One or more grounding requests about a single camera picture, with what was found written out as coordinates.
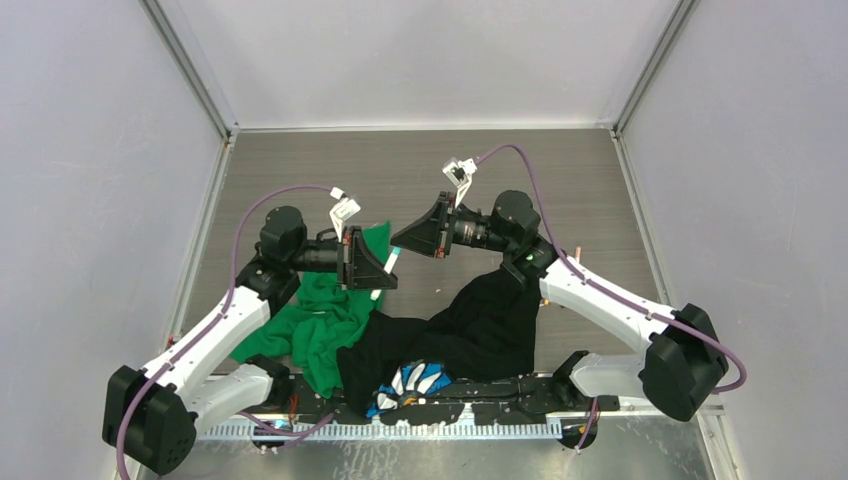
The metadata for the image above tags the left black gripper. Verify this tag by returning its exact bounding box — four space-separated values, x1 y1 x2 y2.
287 223 397 288

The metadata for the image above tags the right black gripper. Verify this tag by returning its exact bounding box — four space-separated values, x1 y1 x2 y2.
388 199 508 265

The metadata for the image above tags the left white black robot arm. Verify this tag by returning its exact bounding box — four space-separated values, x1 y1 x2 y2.
102 202 398 475

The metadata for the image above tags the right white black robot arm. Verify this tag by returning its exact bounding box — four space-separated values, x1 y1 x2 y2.
390 190 729 421

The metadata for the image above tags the green cloth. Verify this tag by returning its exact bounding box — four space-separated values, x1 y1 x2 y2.
229 221 393 400

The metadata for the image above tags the black cloth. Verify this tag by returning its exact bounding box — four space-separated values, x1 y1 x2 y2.
337 269 541 417

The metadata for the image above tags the blue white patterned cloth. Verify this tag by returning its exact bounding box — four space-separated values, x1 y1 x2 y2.
366 360 453 418

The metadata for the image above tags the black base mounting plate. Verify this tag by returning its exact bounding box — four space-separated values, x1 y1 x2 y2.
247 374 591 426

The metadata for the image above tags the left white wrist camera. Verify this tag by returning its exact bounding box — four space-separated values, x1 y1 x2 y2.
329 187 361 243

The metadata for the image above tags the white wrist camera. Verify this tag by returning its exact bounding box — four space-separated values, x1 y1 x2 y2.
442 158 477 208
329 187 361 243

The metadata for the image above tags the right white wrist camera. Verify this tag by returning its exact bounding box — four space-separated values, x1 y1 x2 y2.
442 158 477 208

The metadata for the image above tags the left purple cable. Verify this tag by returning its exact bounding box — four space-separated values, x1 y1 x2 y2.
115 184 346 480

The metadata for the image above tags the aluminium front rail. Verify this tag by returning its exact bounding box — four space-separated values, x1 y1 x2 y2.
124 370 725 444

